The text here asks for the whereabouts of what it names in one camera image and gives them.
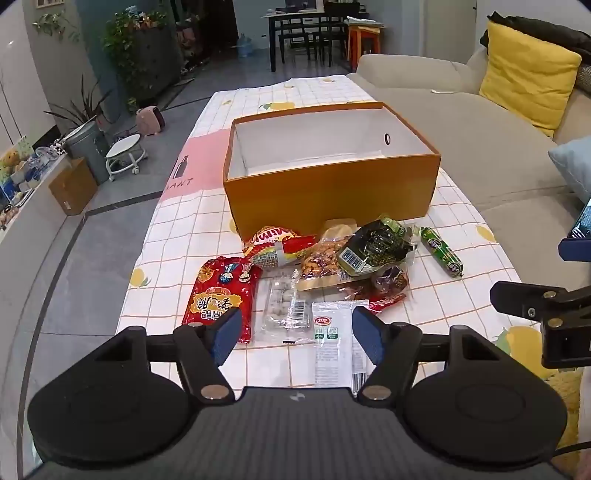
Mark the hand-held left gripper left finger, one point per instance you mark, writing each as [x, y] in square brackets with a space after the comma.
[226, 334]

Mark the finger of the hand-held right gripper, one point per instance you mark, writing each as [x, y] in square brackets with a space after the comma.
[575, 251]
[526, 300]

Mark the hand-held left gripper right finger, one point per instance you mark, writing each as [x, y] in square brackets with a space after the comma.
[369, 334]

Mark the white and green snack packet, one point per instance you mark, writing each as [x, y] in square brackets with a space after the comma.
[330, 332]

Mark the red cartoon snack packet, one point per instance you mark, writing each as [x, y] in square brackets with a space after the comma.
[217, 295]

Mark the black and green snack packet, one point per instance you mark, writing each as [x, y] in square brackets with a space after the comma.
[374, 244]

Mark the red and yellow stick snack bag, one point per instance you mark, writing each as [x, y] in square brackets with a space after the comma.
[277, 244]

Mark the orange cardboard box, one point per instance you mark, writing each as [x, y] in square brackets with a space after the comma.
[332, 194]

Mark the black device with screen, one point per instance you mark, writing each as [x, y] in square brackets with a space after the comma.
[582, 221]

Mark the red packet with dark contents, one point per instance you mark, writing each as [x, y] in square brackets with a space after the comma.
[388, 288]

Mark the clear packet of white balls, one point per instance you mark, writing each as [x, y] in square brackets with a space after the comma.
[281, 300]

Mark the clear bag of mixed nuts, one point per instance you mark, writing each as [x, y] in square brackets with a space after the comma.
[321, 265]

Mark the light blue cushion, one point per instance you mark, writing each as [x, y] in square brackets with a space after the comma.
[575, 166]

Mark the green sausage stick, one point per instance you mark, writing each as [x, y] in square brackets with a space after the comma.
[441, 251]

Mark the checked lemon print tablecloth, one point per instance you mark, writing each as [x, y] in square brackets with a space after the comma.
[194, 221]

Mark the beige sofa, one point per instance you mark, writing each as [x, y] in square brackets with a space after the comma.
[485, 152]

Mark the yellow cushion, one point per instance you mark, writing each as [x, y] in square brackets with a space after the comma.
[526, 74]

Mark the white rolling stool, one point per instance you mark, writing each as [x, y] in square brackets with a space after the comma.
[124, 148]

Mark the brown cardboard box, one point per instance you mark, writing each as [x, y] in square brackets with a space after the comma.
[74, 187]

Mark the dark blanket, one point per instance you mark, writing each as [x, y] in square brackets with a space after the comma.
[554, 39]

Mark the pink space heater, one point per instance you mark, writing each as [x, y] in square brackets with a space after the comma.
[150, 121]

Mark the grey trash bin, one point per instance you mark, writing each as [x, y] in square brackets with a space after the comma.
[87, 147]

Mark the long-leaved potted plant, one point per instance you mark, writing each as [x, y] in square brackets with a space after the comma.
[85, 108]

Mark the blue water bottle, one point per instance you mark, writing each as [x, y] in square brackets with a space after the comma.
[244, 47]

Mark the dark cabinet with plants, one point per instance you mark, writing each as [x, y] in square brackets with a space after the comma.
[152, 55]

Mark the black dining chair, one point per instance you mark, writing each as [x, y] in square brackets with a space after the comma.
[333, 39]
[298, 39]

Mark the orange stool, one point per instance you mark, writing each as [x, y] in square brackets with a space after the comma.
[364, 34]

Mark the black dining table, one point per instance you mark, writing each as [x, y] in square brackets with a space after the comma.
[300, 17]

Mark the hanging green plant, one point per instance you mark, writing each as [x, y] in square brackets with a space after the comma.
[55, 25]

